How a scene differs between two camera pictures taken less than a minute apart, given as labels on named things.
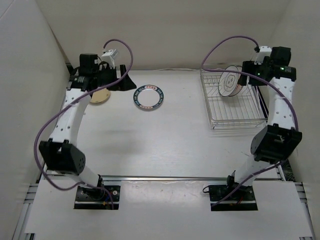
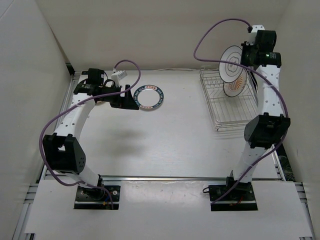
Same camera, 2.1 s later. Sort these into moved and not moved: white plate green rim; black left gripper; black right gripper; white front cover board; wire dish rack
Moved: black left gripper; black right gripper
Not moved: wire dish rack; white plate green rim; white front cover board
